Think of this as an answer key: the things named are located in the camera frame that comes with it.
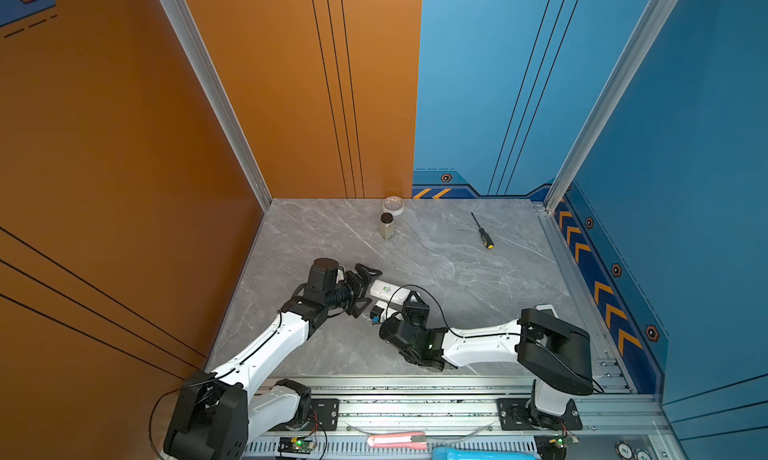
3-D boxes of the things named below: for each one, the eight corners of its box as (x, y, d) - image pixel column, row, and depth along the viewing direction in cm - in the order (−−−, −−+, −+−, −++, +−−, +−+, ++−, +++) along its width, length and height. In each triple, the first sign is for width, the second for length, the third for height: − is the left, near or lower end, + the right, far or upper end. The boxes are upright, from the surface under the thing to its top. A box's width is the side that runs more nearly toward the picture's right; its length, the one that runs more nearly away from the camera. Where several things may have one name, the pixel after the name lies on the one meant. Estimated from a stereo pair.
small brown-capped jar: (385, 241, 110) (384, 223, 103) (380, 231, 113) (379, 213, 106) (395, 238, 111) (395, 220, 103) (390, 229, 114) (390, 211, 106)
